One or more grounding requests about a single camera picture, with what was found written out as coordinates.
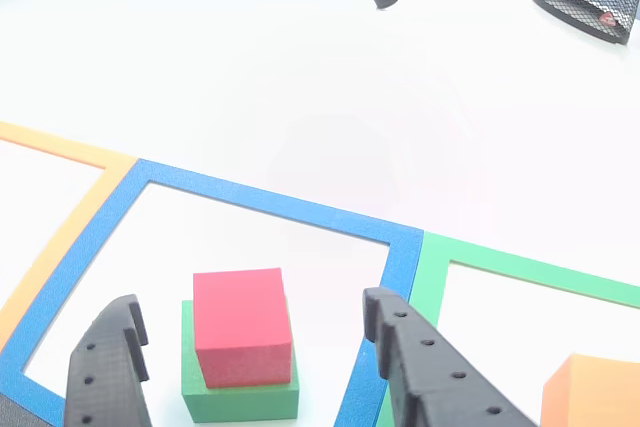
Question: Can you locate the green cube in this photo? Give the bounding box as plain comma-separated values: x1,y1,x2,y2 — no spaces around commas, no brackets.
180,299,301,423

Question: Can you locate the small red cube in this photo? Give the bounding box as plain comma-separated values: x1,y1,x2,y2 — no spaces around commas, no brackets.
192,267,294,390

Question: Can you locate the orange cube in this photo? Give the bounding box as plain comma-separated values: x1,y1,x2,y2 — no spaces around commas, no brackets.
540,352,640,427

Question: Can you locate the orange square frame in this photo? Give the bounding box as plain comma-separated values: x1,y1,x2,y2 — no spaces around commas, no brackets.
0,120,139,353

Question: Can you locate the green square frame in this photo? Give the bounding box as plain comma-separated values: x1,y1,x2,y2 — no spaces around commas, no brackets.
374,231,640,427

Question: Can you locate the blue square frame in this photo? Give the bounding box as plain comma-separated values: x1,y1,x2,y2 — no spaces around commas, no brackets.
0,157,425,427

